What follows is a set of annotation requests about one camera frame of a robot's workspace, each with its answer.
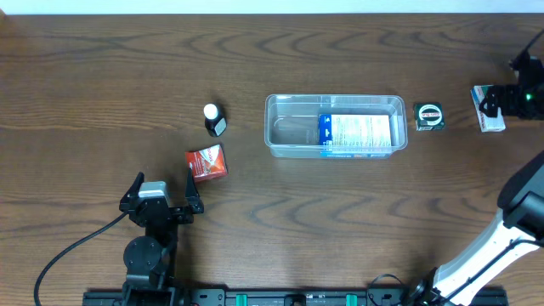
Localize white green Panadol box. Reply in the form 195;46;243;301
471;85;506;133

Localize red Panadol box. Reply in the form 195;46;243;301
185;144;228;183

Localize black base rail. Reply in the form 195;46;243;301
82;287;510;306

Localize dark bottle white cap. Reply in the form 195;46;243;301
203;104;227;137

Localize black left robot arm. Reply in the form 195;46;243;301
119;171;204;306

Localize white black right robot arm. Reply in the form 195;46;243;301
404;154;543;305

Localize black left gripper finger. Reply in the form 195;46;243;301
122;172;145;202
184;169;201;208

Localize blue fever patch box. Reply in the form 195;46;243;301
318;114;392;158

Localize clear plastic container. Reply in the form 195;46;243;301
264;94;408;159

